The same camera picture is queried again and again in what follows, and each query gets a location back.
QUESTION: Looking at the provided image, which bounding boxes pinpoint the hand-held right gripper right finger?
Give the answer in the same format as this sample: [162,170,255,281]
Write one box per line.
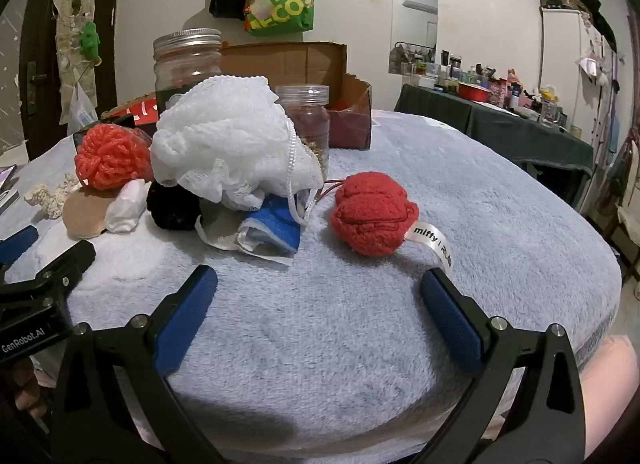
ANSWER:
[420,267,587,464]

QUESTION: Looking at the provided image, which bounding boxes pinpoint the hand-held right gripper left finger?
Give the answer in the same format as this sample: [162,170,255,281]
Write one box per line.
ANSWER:
[50,264,226,464]

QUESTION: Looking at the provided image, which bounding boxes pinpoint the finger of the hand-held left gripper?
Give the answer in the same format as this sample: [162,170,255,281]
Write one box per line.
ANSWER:
[0,239,97,316]
[0,225,40,270]

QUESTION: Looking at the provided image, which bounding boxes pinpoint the beige round sponge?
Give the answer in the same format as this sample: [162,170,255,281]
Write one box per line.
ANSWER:
[62,189,117,240]

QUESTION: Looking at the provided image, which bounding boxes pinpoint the cream knitted piece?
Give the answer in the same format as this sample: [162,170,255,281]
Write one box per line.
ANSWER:
[24,173,81,219]

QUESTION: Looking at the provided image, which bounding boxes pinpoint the white cloth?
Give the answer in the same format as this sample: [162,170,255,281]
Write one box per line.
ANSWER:
[104,179,152,234]

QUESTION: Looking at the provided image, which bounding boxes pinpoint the red mesh bath loofah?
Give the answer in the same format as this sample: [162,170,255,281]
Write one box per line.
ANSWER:
[75,124,155,191]

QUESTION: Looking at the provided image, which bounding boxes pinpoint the blue sponge cloth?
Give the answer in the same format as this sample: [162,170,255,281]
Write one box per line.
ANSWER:
[195,193,303,266]

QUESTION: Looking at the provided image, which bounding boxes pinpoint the red knitted plush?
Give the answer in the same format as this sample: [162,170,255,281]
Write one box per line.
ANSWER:
[330,171,455,275]

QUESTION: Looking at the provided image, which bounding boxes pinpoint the white mesh bath loofah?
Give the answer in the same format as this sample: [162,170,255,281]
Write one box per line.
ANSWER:
[150,75,326,225]

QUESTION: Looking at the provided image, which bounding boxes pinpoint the cardboard box red inside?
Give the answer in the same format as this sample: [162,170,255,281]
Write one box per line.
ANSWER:
[102,42,373,151]

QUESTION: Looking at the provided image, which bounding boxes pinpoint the person's left hand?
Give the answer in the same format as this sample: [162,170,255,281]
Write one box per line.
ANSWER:
[9,358,45,421]

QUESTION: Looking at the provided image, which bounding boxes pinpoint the clear plastic bag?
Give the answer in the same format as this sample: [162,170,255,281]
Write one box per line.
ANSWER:
[67,83,100,137]

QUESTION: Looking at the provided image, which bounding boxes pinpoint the pink cloth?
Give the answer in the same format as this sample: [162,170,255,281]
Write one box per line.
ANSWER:
[575,334,640,464]

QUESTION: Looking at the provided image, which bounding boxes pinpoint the table with dark green cloth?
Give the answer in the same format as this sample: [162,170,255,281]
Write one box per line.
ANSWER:
[394,83,595,205]

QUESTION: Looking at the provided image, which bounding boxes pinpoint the dark brown door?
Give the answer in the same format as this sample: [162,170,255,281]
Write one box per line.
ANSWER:
[17,0,126,160]

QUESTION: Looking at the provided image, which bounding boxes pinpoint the green hanging toy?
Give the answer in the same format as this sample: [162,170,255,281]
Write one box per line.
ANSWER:
[80,22,102,65]

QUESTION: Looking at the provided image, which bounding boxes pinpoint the hanging clothes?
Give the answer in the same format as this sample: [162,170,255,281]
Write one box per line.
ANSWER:
[582,124,640,270]

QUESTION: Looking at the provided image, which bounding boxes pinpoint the small clear plastic jar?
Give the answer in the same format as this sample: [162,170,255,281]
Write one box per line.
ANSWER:
[275,85,332,180]

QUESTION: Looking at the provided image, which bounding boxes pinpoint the hanging clear organizer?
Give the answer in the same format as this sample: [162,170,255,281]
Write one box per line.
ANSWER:
[52,0,101,110]

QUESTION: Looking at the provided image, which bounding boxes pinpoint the glass mug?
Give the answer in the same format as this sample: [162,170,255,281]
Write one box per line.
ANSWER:
[539,100,563,127]

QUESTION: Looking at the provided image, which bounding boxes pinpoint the large glass jar metal lid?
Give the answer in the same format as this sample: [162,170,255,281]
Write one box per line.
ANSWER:
[152,28,223,110]

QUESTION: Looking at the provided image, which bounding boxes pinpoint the red bowl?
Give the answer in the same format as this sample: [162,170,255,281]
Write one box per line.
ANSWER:
[457,82,491,101]

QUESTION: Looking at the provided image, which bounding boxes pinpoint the row of bottles and jars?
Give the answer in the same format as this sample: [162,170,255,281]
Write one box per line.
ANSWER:
[390,42,571,127]

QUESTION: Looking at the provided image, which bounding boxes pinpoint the white cabinet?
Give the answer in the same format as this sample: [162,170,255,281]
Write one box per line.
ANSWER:
[540,7,618,145]

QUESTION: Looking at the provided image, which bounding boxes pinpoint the green tote bag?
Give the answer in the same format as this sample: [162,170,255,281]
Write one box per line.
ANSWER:
[245,0,316,38]

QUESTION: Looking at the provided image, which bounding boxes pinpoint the door handle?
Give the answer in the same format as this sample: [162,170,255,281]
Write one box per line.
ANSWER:
[27,62,46,105]

